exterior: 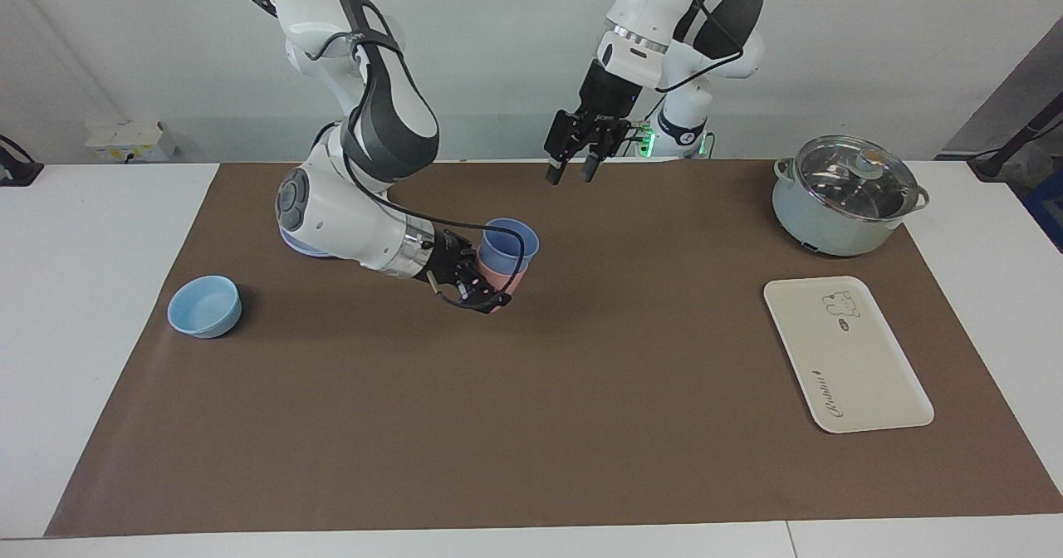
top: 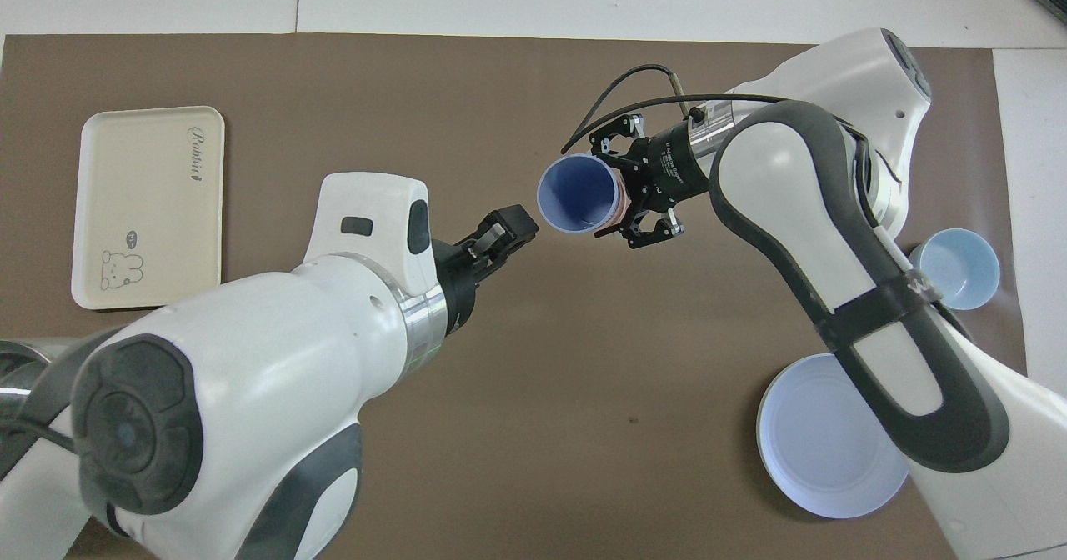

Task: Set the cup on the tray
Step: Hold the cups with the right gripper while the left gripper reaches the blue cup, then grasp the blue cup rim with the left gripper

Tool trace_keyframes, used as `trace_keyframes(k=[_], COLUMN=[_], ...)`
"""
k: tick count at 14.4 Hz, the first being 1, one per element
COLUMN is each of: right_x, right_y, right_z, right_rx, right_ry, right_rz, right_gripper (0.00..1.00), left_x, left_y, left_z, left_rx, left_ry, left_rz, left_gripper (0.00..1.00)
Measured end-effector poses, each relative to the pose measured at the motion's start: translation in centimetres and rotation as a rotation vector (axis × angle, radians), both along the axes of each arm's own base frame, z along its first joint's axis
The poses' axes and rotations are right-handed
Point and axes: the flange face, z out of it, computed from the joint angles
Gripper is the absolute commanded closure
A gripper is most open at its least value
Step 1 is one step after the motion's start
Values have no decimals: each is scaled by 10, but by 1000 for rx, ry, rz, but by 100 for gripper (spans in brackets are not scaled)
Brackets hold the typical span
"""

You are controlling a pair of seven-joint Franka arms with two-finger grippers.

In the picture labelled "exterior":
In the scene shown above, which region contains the blue plastic cup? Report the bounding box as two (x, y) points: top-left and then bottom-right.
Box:
(482, 218), (541, 277)

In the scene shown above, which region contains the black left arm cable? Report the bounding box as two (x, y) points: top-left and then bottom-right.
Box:
(659, 0), (778, 94)

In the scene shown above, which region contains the glass pot lid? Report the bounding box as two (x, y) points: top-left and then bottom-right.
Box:
(794, 135), (921, 221)

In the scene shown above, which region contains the black table clamp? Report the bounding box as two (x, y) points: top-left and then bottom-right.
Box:
(0, 135), (44, 187)

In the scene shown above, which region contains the cream printed tray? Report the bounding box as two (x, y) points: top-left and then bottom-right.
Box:
(763, 276), (935, 434)

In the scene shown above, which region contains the blue box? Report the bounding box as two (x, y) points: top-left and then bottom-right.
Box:
(1023, 168), (1063, 252)

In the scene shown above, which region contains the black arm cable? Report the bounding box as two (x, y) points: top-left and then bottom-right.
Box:
(311, 31), (529, 306)
(659, 0), (778, 94)

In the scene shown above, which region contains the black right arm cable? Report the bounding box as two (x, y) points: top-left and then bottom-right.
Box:
(311, 31), (529, 306)

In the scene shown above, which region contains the light blue bowl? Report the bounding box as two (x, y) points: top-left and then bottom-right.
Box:
(167, 275), (243, 340)

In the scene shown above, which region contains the pale green cooking pot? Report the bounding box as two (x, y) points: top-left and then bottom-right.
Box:
(771, 157), (931, 257)

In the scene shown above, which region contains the pink plastic cup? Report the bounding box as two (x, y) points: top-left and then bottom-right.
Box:
(473, 247), (531, 315)

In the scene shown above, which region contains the black stand base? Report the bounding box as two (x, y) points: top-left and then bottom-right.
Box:
(967, 114), (1063, 181)

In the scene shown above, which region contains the brown table mat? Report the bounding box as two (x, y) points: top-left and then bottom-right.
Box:
(46, 159), (1063, 538)

